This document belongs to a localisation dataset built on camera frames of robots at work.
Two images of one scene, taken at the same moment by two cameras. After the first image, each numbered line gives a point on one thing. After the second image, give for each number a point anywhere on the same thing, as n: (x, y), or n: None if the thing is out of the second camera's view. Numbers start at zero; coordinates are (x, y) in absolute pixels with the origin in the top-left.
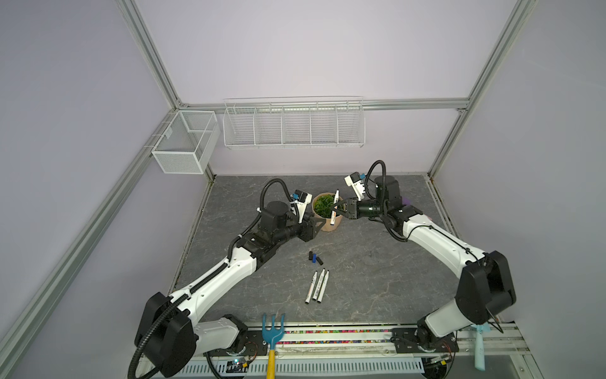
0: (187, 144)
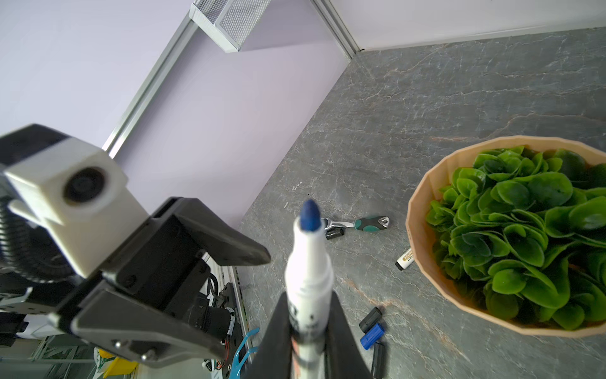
0: (226, 23)
